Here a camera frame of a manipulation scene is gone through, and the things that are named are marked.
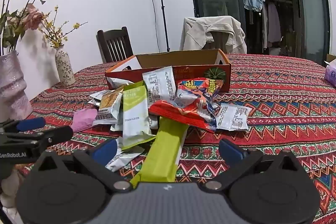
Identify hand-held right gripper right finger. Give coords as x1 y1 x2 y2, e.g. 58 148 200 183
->
205 139 302 192

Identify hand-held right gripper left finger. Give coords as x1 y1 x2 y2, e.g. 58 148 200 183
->
35 138 133 192

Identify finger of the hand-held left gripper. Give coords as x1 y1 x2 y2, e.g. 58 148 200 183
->
0 117 46 133
26 126 74 147

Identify pink snack packet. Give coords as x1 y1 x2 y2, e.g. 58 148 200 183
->
71 109 98 132

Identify white printed snack packet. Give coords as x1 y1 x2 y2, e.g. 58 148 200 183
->
215 103 252 132

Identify white and green snack packet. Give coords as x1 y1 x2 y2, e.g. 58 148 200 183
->
119 81 156 149

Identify silver cracker print packet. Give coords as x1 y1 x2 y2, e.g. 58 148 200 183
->
92 90 124 126

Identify long green snack packet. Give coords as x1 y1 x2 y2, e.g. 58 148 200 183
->
130 116 189 186

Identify red cartoon snack packet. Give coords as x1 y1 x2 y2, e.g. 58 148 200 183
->
173 77 226 132

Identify orange cardboard box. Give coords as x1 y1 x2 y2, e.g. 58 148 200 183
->
104 49 232 93

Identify large pink ribbed vase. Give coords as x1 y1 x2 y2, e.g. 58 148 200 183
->
0 50 33 122

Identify small white snack packet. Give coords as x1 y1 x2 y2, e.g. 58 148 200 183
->
89 90 111 106

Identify small floral ceramic vase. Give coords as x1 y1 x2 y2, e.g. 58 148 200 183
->
55 46 76 86

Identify silver white snack packet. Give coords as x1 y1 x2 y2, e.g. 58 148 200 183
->
107 77 135 90

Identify yellow blossom branches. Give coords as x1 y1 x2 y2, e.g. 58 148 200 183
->
38 5 88 49

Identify pink artificial flowers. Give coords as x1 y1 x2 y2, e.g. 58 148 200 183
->
0 0 58 54

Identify wooden chair under jacket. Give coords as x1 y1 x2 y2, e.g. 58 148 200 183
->
207 31 235 52

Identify dark wooden chair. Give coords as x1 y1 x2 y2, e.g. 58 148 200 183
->
97 27 134 64

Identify beige jacket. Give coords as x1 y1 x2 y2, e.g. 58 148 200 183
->
180 15 248 54

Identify purple tissue pack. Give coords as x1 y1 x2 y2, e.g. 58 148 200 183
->
323 59 336 86

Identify hanging pale pink trousers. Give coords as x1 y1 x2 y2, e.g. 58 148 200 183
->
266 2 282 42

